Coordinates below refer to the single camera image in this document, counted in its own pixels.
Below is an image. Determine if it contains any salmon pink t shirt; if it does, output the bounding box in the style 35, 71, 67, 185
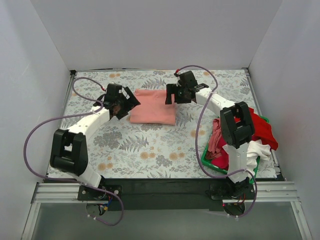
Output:
130, 89, 176, 126

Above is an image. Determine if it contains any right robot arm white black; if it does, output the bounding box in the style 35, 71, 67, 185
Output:
165, 69, 255, 199

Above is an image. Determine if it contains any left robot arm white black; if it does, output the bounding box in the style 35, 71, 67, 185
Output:
50, 83, 141, 200

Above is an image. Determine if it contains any dusty pink t shirt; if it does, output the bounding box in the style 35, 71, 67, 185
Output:
205, 118, 226, 160

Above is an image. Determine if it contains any green plastic basket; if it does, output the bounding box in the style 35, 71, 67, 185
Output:
201, 113, 279, 175

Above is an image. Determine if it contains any magenta t shirt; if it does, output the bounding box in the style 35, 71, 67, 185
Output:
211, 137, 229, 170

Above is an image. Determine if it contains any red t shirt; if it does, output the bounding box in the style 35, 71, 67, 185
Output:
231, 106, 279, 152

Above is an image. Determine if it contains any white t shirt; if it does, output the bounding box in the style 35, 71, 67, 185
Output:
246, 139, 272, 175

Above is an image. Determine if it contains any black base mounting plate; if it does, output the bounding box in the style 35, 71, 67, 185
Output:
74, 177, 251, 212

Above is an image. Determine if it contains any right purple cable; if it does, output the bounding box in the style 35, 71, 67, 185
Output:
173, 65, 258, 219

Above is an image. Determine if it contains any purple cable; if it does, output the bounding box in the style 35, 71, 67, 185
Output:
173, 65, 258, 219
23, 76, 125, 227

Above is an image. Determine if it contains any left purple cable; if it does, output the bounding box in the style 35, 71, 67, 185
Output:
23, 76, 125, 227

